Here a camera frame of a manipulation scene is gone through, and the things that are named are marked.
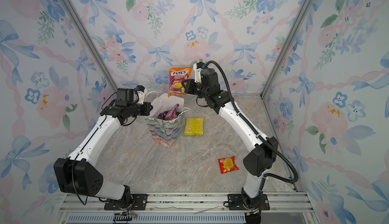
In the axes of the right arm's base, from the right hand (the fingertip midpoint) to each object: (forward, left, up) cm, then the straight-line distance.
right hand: (182, 81), depth 73 cm
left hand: (-4, +17, -13) cm, 22 cm away
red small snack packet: (-26, -25, -38) cm, 52 cm away
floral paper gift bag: (-15, +9, -23) cm, 29 cm away
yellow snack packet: (-1, -5, -36) cm, 37 cm away
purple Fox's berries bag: (-4, +9, -21) cm, 23 cm away
